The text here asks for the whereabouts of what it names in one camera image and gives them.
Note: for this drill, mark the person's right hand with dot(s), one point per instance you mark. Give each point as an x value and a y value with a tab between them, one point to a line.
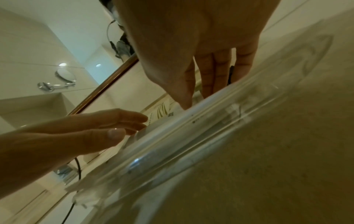
179	43

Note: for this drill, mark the person's left hand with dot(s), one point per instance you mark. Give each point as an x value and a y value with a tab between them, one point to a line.
83	133

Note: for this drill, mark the cream amenity packet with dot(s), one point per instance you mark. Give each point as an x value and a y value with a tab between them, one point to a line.
163	111

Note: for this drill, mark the transparent tray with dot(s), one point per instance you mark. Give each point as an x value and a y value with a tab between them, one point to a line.
193	131

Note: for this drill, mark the person's left forearm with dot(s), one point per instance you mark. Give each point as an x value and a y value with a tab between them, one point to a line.
19	159

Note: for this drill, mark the chrome square faucet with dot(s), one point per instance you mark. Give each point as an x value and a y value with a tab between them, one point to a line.
65	170

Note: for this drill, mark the mirror with dark wooden frame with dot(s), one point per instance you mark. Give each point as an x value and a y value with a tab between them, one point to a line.
41	43

